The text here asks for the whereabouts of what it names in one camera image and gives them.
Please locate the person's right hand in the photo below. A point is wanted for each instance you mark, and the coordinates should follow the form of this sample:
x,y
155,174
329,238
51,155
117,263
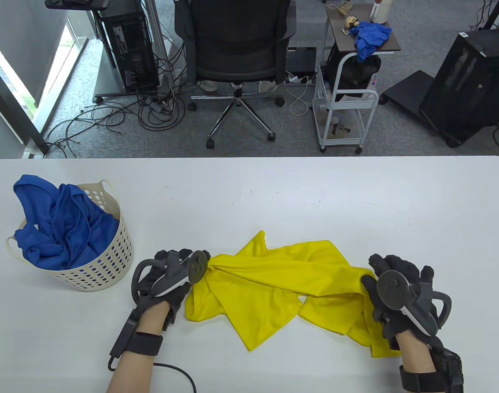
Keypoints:
x,y
397,262

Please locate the person's left hand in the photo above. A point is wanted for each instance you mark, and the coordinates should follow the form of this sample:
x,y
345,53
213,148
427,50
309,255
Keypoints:
x,y
176,301

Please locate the yellow t-shirt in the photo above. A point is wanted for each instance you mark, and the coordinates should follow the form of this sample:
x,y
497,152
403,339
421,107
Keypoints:
x,y
274,278

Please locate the blue mesh t-shirt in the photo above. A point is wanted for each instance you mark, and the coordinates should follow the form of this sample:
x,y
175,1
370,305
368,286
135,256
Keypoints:
x,y
81,229

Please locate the person's right forearm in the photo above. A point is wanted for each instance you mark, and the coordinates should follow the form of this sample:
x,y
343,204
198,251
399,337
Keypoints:
x,y
415,356

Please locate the cream perforated laundry basket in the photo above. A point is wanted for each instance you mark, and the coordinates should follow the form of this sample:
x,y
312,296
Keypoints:
x,y
106,270

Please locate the white rolling cart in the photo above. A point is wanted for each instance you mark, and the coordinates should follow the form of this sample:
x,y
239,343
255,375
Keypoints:
x,y
343,144

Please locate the black flat stand base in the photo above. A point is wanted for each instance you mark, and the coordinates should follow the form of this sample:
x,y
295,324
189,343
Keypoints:
x,y
409,88

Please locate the large black computer case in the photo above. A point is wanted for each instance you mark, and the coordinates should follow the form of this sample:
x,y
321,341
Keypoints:
x,y
470,94

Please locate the black backpack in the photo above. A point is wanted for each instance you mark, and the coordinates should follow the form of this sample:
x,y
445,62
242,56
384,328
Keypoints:
x,y
352,77

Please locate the black flat box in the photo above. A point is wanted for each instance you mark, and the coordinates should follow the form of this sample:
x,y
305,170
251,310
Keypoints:
x,y
300,59

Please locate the crumpled blue cloth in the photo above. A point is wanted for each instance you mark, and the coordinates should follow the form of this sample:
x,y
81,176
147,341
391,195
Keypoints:
x,y
370,37

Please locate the brown cart top board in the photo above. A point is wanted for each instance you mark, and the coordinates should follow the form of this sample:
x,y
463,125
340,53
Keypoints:
x,y
343,41

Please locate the grey rolling stand base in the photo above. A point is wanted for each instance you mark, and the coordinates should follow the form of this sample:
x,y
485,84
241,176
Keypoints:
x,y
106,82

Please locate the small brown-headed figurine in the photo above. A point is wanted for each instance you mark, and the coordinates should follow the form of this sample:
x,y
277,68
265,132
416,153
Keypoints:
x,y
351,22

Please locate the white bottle with red label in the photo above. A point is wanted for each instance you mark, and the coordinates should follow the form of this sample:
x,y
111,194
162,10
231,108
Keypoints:
x,y
380,12

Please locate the small wicker basket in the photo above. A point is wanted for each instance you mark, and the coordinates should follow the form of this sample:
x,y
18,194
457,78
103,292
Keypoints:
x,y
343,7

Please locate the black computer tower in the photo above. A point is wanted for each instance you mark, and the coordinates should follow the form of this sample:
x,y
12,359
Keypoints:
x,y
128,45

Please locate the silver metal pole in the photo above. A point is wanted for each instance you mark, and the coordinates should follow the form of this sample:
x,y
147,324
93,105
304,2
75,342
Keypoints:
x,y
155,37

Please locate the black office chair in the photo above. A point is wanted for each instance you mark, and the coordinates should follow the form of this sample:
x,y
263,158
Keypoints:
x,y
233,37

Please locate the black stand leg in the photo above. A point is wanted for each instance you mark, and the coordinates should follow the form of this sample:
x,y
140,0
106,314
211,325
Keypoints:
x,y
497,10

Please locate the glass window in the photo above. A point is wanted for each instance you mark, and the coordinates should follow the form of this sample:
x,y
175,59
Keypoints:
x,y
3,65

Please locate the black stand shelf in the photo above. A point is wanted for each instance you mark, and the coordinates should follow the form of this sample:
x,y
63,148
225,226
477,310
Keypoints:
x,y
75,4

